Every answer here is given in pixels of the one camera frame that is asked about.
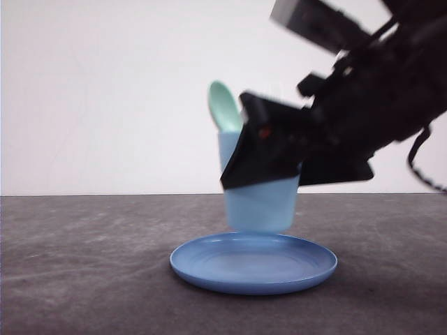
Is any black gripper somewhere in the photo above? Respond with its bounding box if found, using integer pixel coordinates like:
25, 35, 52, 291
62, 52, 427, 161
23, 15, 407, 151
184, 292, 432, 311
268, 1, 446, 186

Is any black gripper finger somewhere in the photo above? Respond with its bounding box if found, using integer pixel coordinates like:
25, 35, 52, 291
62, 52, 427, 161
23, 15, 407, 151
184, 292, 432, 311
220, 91, 314, 190

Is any mint green plastic spoon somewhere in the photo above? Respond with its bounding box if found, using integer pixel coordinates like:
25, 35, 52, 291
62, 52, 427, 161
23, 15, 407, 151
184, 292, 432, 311
207, 80, 243, 133

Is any light blue plastic cup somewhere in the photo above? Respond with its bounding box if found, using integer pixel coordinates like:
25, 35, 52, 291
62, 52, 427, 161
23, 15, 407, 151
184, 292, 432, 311
217, 130, 302, 233

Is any blue plastic plate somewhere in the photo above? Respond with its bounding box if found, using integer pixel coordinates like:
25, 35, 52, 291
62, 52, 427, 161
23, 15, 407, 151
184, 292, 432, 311
170, 232, 338, 295

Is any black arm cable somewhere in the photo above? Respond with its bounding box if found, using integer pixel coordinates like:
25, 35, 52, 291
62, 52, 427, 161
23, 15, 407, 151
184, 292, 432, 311
406, 125, 447, 192

